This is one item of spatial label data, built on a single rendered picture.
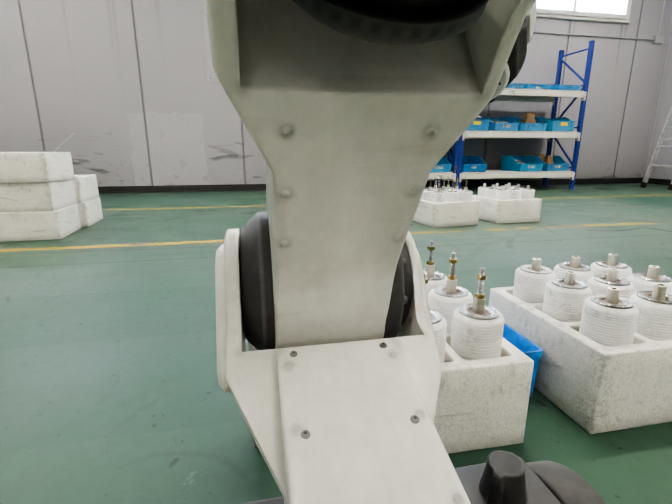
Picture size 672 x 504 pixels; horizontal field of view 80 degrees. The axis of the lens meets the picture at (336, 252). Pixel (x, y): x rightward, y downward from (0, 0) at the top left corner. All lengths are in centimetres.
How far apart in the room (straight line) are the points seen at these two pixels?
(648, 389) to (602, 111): 709
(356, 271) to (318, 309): 5
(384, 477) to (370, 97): 22
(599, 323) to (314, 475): 80
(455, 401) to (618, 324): 37
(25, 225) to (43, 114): 325
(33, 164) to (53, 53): 332
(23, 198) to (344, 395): 295
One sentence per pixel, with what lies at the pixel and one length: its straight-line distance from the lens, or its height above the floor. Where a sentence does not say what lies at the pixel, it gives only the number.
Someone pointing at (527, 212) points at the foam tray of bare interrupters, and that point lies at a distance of 351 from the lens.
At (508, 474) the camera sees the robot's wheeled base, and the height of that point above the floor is 25.
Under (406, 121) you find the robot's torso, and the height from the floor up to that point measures 58.
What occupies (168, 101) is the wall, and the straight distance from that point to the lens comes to 588.
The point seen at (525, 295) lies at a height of 19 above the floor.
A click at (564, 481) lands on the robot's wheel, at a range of 58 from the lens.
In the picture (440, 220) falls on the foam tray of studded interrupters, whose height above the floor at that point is 5.
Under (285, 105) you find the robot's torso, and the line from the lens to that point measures 23.
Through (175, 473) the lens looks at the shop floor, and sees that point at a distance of 87.
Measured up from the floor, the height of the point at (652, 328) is 20.
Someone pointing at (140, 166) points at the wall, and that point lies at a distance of 594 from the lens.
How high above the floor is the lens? 56
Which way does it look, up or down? 14 degrees down
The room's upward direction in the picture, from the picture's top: straight up
